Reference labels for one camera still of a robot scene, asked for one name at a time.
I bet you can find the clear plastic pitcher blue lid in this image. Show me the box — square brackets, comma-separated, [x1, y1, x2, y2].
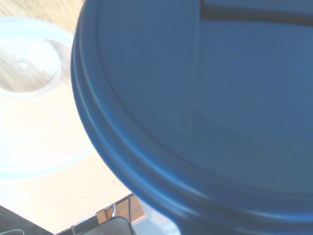
[70, 0, 313, 235]

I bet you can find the clear plastic bowl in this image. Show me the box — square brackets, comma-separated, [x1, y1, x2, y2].
[0, 17, 96, 181]

